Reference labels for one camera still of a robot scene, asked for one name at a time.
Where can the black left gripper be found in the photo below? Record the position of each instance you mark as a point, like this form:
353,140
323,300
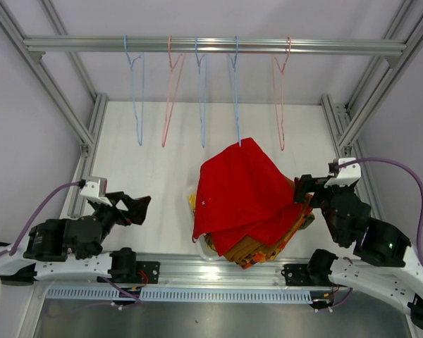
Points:
137,208

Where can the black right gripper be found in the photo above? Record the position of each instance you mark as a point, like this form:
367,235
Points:
307,184

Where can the orange brown camouflage trousers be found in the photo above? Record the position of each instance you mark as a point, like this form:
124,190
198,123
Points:
261,258

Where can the pink hanger of red trousers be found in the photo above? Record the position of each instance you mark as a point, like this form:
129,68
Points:
278,71

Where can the yellow trousers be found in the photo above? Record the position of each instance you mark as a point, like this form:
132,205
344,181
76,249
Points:
192,202

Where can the red trousers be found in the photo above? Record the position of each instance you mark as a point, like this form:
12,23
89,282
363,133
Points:
241,193

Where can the pink hanger of yellow camouflage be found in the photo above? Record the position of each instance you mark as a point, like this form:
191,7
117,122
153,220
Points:
176,70

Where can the white plastic basket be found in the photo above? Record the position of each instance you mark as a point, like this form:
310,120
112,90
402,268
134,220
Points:
205,252

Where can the blue hanger of brown trousers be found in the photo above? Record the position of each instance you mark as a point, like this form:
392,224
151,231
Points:
233,80

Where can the blue hanger of orange camouflage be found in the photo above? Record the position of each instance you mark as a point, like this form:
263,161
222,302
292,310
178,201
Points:
202,83

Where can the blue hanger of yellow trousers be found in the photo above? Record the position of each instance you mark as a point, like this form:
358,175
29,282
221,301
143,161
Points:
136,66

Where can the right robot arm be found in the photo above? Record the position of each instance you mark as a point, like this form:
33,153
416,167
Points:
374,241

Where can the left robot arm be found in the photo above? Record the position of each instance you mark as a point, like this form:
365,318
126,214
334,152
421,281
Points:
69,249

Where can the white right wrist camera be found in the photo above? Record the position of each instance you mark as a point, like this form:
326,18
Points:
343,173

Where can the aluminium frame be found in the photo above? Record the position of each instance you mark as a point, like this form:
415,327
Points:
248,252

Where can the slotted cable duct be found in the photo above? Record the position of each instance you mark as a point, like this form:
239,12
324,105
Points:
104,293

